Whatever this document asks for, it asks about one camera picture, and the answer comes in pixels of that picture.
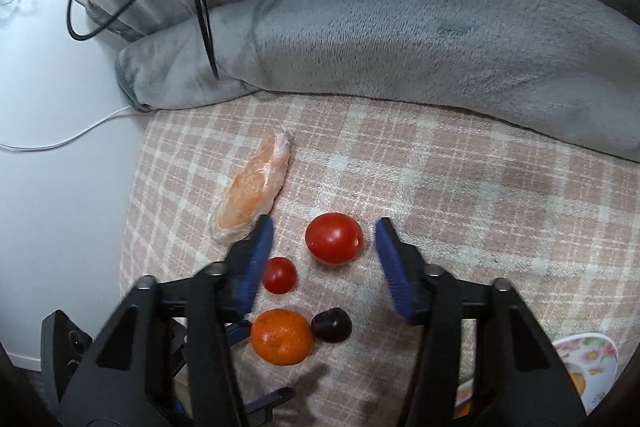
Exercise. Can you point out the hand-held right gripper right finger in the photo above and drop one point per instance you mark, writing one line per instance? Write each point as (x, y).
(395, 267)

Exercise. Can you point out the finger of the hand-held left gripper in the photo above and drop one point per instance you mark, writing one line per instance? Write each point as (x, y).
(272, 399)
(239, 333)

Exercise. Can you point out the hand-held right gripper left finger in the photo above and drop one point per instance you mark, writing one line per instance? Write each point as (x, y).
(255, 262)

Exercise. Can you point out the small red tomato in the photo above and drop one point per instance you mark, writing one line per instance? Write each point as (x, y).
(281, 276)

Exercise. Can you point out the small mandarin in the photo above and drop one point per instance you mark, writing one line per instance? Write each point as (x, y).
(281, 337)

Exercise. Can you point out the large red tomato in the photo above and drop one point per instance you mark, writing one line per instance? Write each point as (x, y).
(334, 238)

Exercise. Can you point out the dark purple grape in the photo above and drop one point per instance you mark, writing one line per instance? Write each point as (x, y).
(331, 325)

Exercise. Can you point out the floral white plate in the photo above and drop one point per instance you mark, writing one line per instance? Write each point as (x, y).
(595, 352)

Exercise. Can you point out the plaid bed sheet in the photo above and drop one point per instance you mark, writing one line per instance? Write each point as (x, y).
(475, 207)

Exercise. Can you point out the rolled grey blanket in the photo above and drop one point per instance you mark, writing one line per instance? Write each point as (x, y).
(400, 47)

